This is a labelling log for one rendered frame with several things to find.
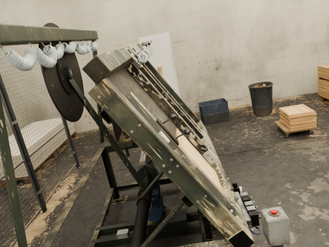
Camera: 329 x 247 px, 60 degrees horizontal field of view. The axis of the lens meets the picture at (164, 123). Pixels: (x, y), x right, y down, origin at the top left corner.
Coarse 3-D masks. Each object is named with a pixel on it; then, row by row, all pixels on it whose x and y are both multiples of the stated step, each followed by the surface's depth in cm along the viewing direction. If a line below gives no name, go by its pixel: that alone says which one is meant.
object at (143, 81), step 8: (144, 56) 221; (136, 64) 221; (136, 72) 223; (136, 80) 225; (144, 80) 225; (144, 88) 226; (152, 88) 226; (152, 96) 228; (160, 96) 228; (160, 104) 230; (168, 104) 230; (168, 112) 232; (176, 112) 236; (176, 120) 234; (184, 128) 236; (192, 136) 238; (200, 144) 240; (200, 152) 242; (208, 152) 242; (208, 160) 244; (216, 160) 244
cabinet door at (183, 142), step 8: (176, 128) 220; (176, 136) 204; (184, 136) 222; (184, 144) 203; (192, 152) 207; (200, 160) 212; (208, 168) 216; (208, 176) 194; (216, 176) 219; (216, 184) 201
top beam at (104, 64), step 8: (128, 48) 236; (136, 48) 283; (96, 56) 133; (104, 56) 143; (112, 56) 159; (120, 56) 181; (128, 56) 207; (136, 56) 306; (88, 64) 133; (96, 64) 133; (104, 64) 134; (112, 64) 146; (120, 64) 164; (88, 72) 134; (96, 72) 134; (104, 72) 134; (112, 72) 158; (96, 80) 136
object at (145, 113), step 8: (128, 96) 163; (136, 104) 165; (144, 112) 166; (152, 120) 167; (160, 128) 169; (168, 136) 170; (168, 144) 172; (176, 144) 172; (176, 152) 173; (184, 152) 174; (192, 160) 178; (192, 168) 176; (200, 168) 181; (200, 176) 178; (208, 184) 179; (216, 192) 181; (224, 200) 183
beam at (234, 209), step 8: (208, 136) 324; (216, 168) 235; (224, 184) 208; (224, 192) 200; (232, 192) 210; (232, 200) 189; (232, 208) 180; (240, 216) 177; (240, 232) 160; (248, 232) 165; (232, 240) 161; (240, 240) 161; (248, 240) 161
